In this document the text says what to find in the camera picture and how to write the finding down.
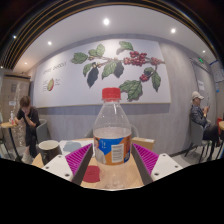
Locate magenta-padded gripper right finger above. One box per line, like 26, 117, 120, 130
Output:
131, 142, 184, 186

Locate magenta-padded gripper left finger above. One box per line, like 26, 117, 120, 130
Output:
42, 143, 94, 186

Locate clear red-capped drink bottle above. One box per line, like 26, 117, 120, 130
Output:
92, 87, 133, 191

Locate brown cardboard box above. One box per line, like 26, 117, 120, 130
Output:
131, 136, 156, 153

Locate flat round red coaster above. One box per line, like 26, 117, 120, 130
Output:
82, 165, 102, 184

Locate dark mug with white inside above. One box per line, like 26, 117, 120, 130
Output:
37, 139, 63, 166

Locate person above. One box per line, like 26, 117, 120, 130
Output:
189, 90, 221, 158
14, 95, 42, 164

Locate small clear bottle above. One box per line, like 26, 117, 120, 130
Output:
9, 110, 16, 126

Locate small round wooden table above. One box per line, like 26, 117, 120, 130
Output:
0, 121, 22, 161

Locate recessed ceiling lights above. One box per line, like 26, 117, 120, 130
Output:
11, 17, 208, 55

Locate white wall notice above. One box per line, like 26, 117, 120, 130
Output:
197, 79, 206, 92

